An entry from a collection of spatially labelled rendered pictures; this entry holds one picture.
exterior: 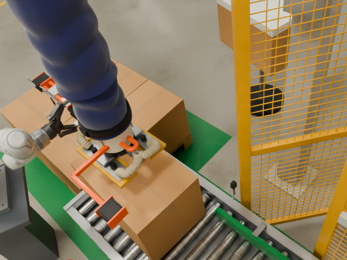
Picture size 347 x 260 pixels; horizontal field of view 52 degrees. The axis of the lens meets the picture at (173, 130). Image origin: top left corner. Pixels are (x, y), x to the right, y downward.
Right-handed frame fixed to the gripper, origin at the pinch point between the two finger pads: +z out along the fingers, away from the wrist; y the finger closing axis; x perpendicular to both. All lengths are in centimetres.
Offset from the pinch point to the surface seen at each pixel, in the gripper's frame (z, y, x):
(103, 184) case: -14.5, 32.2, 20.5
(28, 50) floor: 67, 127, -283
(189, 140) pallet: 77, 120, -17
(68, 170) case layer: -16, 73, -39
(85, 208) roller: -25, 73, -5
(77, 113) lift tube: -10.0, -22.8, 27.1
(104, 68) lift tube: 4, -40, 36
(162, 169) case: 11, 32, 39
